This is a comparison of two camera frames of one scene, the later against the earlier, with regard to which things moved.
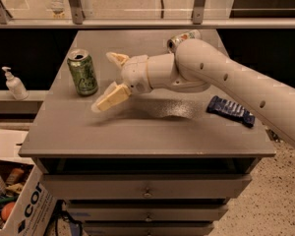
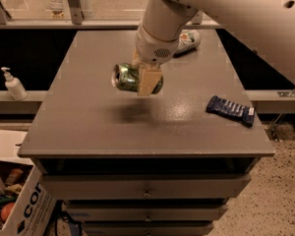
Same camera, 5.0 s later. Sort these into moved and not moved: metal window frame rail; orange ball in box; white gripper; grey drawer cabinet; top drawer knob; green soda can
Moved: white gripper; green soda can
Not moved: metal window frame rail; orange ball in box; top drawer knob; grey drawer cabinet
